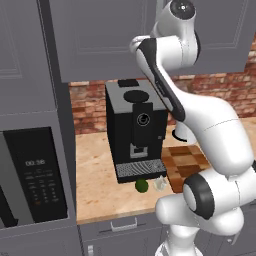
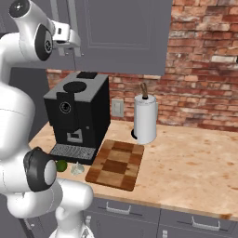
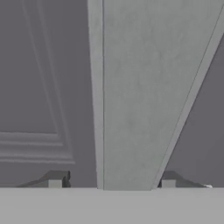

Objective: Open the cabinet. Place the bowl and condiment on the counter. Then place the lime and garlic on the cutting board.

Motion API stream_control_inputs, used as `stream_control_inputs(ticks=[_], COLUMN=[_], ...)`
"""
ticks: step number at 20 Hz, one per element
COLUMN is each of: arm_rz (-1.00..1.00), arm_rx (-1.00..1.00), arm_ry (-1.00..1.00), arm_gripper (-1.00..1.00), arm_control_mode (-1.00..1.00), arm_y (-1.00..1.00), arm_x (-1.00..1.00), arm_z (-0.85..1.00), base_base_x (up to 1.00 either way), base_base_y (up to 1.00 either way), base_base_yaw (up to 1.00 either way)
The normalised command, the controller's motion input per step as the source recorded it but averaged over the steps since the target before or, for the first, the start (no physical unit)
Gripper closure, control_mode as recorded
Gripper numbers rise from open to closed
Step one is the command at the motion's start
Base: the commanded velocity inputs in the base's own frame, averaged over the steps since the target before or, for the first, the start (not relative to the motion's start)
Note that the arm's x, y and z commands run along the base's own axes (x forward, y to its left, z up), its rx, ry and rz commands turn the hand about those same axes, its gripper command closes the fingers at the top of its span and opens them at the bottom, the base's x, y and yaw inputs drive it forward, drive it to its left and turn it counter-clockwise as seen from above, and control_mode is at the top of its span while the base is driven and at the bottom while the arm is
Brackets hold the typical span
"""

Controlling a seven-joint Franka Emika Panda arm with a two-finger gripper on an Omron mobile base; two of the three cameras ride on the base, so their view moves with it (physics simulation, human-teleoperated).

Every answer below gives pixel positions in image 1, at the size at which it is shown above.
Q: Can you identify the black coffee machine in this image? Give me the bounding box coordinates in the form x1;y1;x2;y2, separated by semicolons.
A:
105;78;169;185

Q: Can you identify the white cylinder with black base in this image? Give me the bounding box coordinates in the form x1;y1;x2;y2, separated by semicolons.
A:
171;121;198;143

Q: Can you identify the grey upper cabinet door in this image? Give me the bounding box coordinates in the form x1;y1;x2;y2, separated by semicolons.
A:
48;0;158;84
156;0;256;77

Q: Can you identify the black microwave handle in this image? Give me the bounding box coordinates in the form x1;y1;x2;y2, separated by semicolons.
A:
0;185;20;229

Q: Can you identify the silver drawer handle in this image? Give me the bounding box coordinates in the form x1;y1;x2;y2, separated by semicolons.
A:
110;217;139;233

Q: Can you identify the grey drawer front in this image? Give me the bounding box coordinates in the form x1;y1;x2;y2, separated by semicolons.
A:
79;213;165;244

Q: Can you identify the white garlic bulb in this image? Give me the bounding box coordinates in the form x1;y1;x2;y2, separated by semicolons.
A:
152;175;168;192

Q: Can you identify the green lime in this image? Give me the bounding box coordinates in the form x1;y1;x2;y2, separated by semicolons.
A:
134;178;150;194

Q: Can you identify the grey tall cabinet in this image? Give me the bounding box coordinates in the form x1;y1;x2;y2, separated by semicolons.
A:
0;0;83;256

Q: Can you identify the grey lower cabinet door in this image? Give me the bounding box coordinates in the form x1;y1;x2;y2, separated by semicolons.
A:
81;229;168;256

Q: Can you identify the checkered wooden cutting board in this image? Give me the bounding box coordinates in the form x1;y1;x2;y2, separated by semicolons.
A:
160;144;212;195

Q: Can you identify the black microwave oven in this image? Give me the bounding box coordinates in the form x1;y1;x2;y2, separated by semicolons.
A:
0;126;70;230

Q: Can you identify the grey cabinet door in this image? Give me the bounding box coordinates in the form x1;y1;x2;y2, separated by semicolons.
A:
156;0;256;77
81;229;168;256
48;0;158;84

